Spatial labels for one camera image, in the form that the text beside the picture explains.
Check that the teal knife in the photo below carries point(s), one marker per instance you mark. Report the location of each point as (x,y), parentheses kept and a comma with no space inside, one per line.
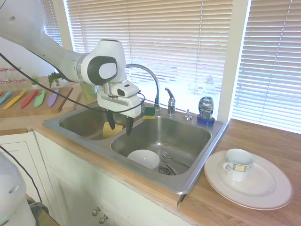
(5,97)

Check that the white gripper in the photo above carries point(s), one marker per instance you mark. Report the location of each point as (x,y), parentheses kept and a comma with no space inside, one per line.
(122,104)

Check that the metal drain strainer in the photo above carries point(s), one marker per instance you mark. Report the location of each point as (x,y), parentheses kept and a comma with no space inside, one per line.
(167,170)

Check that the stainless steel double sink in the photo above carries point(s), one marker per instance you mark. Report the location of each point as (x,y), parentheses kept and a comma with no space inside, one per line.
(164,131)

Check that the leafy green potted plant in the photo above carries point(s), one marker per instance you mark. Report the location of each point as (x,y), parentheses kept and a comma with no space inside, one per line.
(55,77)

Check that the yellow knife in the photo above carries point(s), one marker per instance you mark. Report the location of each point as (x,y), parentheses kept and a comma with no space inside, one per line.
(15,100)

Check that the blue Dawn soap bottle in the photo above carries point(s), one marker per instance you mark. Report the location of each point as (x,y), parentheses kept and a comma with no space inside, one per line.
(205,108)

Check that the red knife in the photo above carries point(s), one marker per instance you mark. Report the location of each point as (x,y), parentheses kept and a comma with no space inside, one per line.
(29,99)

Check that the light green cup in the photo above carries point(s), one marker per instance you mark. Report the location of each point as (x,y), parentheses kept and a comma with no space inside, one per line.
(89,92)

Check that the wooden cutting board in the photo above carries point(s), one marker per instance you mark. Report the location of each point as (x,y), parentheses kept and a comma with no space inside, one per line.
(30,110)

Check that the clear plastic bottle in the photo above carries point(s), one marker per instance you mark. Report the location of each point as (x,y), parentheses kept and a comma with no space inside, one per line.
(210,87)

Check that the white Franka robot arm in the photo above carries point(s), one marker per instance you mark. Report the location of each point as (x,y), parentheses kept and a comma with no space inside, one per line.
(58,56)

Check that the small plant in white pot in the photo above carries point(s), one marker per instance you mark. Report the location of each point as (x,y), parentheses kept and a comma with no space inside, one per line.
(35,83)

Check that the yellow sponge in sink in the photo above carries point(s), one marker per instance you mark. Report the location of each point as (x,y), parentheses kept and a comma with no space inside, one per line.
(110,130)

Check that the chrome sink sprayer cap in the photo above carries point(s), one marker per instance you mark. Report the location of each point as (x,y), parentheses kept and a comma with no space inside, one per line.
(188,115)

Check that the glass jar red checkered lid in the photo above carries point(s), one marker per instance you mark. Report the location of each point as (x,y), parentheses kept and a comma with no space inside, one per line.
(14,72)
(19,82)
(3,73)
(5,83)

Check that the white patterned teacup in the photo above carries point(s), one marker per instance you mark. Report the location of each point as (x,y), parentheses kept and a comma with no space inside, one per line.
(238,168)

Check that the large white dinner plate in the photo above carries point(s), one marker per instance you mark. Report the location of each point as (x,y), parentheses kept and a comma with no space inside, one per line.
(263,188)

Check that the white ceramic bowl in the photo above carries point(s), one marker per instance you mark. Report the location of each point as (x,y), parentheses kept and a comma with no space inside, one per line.
(143,159)

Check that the metal cabinet knob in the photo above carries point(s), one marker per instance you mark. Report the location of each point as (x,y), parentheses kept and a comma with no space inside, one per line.
(95,212)
(103,219)

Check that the medium wooden window blind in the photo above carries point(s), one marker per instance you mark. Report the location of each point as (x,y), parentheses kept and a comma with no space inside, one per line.
(270,58)

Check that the yellow and green sponge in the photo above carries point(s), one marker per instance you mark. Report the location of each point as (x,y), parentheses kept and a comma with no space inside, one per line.
(150,113)

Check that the purple knife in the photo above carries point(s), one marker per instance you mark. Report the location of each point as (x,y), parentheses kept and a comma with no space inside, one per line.
(53,97)

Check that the narrow wooden window blind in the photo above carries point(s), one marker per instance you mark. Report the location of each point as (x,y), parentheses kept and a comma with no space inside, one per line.
(53,21)

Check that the metal fork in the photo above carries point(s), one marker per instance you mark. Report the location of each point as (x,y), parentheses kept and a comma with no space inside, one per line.
(171,159)

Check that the green knife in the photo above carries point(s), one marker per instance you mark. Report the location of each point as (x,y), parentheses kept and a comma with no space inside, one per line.
(40,99)

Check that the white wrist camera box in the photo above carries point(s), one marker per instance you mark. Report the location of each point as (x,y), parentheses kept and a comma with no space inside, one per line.
(127,89)

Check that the chrome gooseneck faucet spout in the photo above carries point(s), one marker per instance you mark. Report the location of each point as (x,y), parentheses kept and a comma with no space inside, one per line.
(155,80)

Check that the white kitchen cabinet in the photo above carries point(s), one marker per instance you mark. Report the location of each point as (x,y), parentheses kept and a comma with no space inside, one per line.
(77,186)

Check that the wide wooden window blind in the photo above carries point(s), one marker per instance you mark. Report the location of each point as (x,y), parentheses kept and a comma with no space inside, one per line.
(164,35)

